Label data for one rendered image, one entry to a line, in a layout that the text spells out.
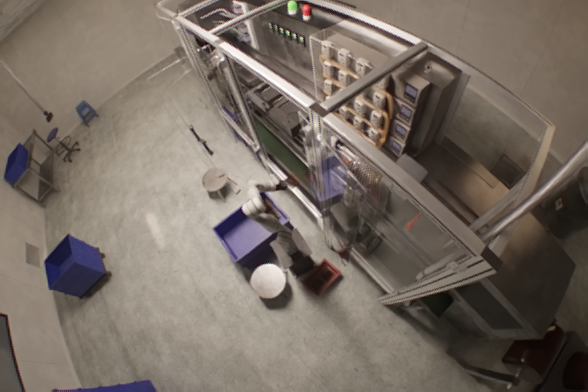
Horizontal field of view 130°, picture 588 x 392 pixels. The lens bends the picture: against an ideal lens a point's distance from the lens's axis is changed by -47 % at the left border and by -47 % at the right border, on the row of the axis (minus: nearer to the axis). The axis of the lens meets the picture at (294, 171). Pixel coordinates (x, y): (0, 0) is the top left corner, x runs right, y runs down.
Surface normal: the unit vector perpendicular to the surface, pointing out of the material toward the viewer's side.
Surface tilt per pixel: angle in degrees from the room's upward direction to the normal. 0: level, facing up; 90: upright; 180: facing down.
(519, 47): 90
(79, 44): 90
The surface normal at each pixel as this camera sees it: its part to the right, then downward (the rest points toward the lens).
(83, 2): 0.62, 0.62
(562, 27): -0.78, 0.59
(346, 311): -0.14, -0.52
